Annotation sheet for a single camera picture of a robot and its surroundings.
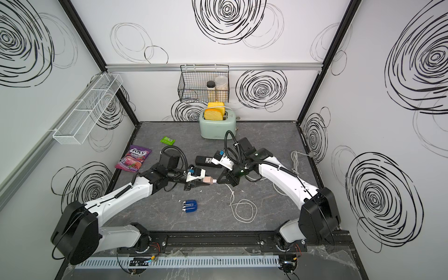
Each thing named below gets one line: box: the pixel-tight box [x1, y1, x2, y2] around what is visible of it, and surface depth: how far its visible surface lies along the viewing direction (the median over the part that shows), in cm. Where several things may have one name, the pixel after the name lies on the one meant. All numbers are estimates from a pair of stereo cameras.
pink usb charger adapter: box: [203, 176, 213, 185], surface depth 73 cm
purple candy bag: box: [114, 144, 153, 173], surface depth 100 cm
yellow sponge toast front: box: [204, 108, 224, 121], surface depth 100 cm
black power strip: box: [194, 155, 223, 169], surface depth 100 cm
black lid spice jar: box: [206, 80, 217, 103], surface depth 87 cm
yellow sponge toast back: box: [207, 102, 226, 110], surface depth 104 cm
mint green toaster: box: [198, 109, 239, 140], surface depth 104 cm
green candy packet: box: [159, 135, 176, 146], surface depth 111 cm
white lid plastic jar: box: [214, 75, 229, 103], surface depth 86 cm
